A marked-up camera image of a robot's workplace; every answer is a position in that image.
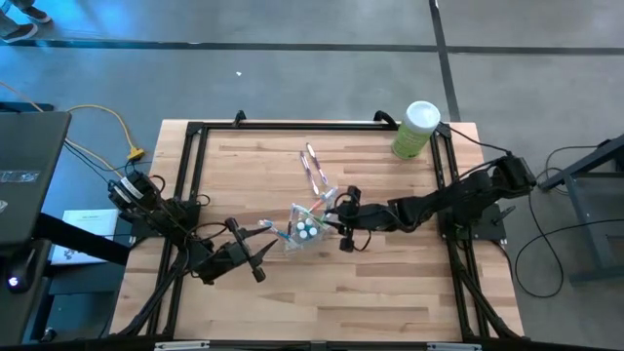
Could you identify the black desk top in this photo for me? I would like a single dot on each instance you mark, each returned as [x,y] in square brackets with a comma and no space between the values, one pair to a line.
[34,146]

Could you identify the silver bracket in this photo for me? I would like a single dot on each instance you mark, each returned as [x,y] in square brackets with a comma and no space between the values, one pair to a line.
[453,347]
[180,346]

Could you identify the clear plastic strip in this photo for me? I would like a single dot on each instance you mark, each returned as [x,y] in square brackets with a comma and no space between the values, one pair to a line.
[19,176]

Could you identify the purple and white toothbrush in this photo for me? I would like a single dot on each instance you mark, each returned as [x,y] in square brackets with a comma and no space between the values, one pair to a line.
[317,163]
[291,222]
[308,170]

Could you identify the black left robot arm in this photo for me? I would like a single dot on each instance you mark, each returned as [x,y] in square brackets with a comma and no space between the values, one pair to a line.
[156,209]

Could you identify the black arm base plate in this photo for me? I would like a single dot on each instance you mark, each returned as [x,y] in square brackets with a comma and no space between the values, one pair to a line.
[141,229]
[492,230]

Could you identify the black diagonal beam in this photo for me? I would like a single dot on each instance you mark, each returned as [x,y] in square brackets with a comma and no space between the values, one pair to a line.
[83,239]

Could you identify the black desk frame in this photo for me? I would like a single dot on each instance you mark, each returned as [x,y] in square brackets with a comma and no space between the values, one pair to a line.
[580,166]

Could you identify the orange and white toothbrush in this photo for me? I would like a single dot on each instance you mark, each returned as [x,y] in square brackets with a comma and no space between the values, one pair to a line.
[322,200]

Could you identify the black curved frame bracket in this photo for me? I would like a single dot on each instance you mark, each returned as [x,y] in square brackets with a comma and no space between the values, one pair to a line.
[385,116]
[239,117]

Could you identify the person's shoe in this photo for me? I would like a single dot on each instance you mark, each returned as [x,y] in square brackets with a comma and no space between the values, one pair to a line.
[36,14]
[17,33]

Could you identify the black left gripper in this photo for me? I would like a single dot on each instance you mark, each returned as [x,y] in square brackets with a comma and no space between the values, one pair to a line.
[229,258]

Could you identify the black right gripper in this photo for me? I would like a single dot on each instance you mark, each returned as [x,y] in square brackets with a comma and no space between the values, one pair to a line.
[365,218]

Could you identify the green wipes canister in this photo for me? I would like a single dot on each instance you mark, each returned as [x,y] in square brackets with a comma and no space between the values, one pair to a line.
[414,136]

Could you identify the white booklet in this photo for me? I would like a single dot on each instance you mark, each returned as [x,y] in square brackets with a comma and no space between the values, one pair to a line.
[97,219]

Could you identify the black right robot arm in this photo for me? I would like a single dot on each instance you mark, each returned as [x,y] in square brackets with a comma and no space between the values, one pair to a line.
[453,200]

